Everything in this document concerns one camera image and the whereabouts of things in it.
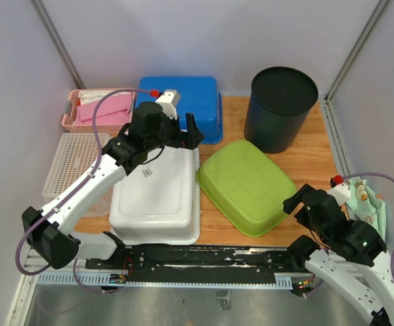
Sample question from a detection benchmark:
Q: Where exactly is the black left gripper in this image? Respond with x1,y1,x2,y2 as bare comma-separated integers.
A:
146,110,204,151

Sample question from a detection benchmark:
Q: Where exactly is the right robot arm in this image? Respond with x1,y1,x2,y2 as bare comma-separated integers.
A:
283,183,394,325

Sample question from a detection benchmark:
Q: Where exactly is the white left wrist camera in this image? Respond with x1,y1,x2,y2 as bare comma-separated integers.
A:
155,90,180,120

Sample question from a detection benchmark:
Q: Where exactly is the black round bucket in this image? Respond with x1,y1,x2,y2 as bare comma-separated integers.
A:
244,67,319,153

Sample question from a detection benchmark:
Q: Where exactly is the mint green patterned cloth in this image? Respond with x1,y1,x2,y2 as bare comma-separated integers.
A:
346,177,387,240

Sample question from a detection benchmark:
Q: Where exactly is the white perforated plastic basket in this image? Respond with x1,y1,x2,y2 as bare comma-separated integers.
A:
42,133,98,203

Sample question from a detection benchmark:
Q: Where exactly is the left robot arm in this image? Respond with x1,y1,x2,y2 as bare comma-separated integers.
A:
17,102,204,270

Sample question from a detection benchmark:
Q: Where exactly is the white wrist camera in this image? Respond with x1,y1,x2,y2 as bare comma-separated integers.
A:
327,175,351,206
155,90,180,120

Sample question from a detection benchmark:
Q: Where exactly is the pink folded cloth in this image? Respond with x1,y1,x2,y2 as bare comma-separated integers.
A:
74,101,132,126

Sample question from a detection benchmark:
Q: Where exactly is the lime green plastic tub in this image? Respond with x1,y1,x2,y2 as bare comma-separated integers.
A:
196,140,297,238

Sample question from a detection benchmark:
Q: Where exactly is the blue plastic tub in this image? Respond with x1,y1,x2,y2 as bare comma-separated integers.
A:
139,76,223,145

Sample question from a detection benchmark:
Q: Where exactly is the large white plastic tub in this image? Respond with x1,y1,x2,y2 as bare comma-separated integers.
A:
109,147,200,245

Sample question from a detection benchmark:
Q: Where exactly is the white slotted cable duct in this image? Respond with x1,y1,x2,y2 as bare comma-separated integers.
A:
37,271,293,290

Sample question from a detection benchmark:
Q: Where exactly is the pink plastic basket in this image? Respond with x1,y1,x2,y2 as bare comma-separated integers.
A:
61,88,136,134

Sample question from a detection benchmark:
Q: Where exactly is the white folded cloth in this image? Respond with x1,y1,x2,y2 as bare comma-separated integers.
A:
76,90,134,106

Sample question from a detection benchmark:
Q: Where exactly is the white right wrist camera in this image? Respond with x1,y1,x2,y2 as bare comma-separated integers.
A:
327,175,351,206

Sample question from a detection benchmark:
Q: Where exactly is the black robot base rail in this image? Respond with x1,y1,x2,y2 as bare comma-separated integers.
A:
85,244,307,280

